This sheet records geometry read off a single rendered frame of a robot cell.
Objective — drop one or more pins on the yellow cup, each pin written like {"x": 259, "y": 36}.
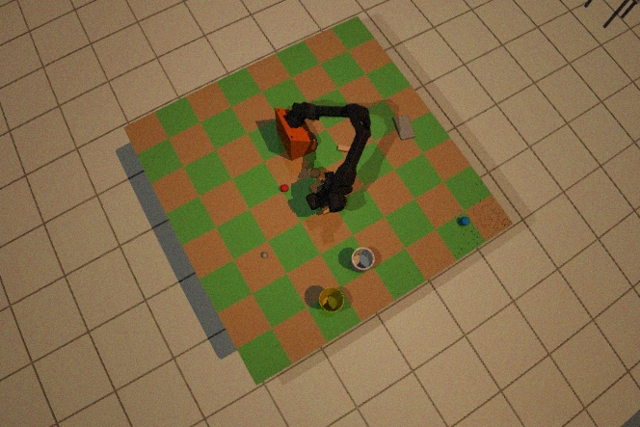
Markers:
{"x": 331, "y": 299}

